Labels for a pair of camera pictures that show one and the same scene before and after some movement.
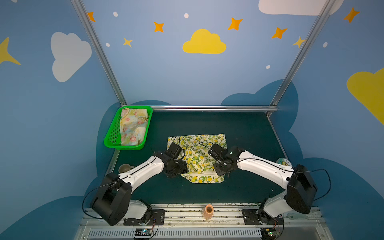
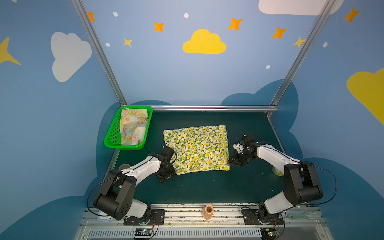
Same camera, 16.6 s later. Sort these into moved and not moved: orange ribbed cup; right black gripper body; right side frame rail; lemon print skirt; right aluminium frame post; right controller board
Moved: lemon print skirt; right black gripper body
Not moved: right aluminium frame post; orange ribbed cup; right controller board; right side frame rail
